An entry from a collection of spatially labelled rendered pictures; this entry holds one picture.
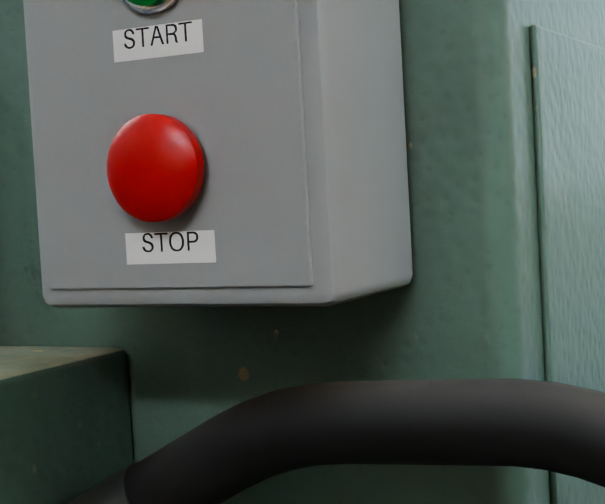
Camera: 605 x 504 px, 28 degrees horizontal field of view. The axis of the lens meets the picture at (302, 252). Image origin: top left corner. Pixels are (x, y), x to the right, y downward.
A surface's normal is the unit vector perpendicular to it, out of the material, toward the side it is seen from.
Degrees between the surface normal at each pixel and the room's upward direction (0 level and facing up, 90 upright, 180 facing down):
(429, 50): 90
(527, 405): 53
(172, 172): 92
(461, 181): 90
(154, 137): 82
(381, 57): 90
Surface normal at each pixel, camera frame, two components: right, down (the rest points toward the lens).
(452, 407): -0.38, -0.55
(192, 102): -0.45, 0.07
